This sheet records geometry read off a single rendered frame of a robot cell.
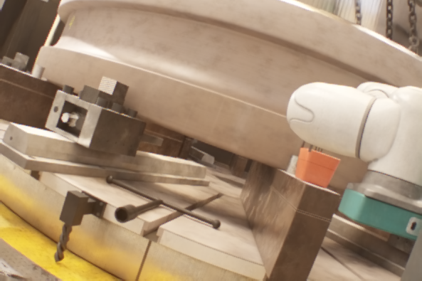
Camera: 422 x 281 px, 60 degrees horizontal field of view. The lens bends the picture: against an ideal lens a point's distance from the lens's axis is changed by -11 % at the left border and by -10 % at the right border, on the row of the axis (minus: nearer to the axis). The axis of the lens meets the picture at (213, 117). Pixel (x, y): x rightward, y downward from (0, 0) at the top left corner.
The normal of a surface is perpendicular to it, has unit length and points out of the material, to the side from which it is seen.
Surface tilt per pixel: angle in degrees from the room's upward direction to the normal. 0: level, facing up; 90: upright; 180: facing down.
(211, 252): 90
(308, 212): 90
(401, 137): 91
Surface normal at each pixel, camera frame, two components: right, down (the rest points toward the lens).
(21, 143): -0.37, -0.18
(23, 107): 0.66, 0.20
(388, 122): -0.50, -0.33
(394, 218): -0.07, -0.07
